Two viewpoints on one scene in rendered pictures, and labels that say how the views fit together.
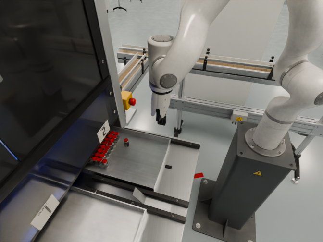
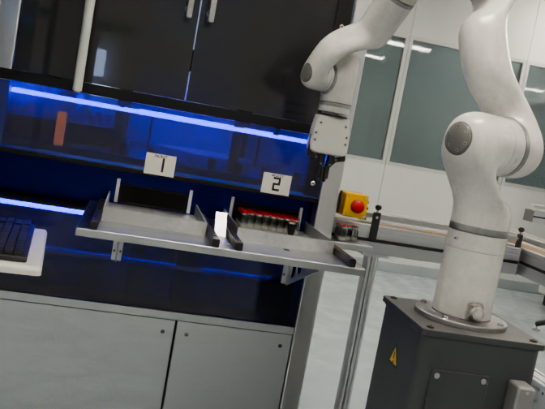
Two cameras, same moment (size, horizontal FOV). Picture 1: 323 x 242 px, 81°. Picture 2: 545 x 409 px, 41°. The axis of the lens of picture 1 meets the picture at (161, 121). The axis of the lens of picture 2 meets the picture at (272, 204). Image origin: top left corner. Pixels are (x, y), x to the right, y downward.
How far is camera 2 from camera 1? 1.76 m
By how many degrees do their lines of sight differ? 66
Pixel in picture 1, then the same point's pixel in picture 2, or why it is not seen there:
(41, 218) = (153, 162)
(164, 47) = not seen: hidden behind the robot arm
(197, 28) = (349, 31)
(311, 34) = (462, 51)
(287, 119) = (457, 217)
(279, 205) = not seen: outside the picture
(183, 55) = (321, 45)
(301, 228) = not seen: outside the picture
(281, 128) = (451, 242)
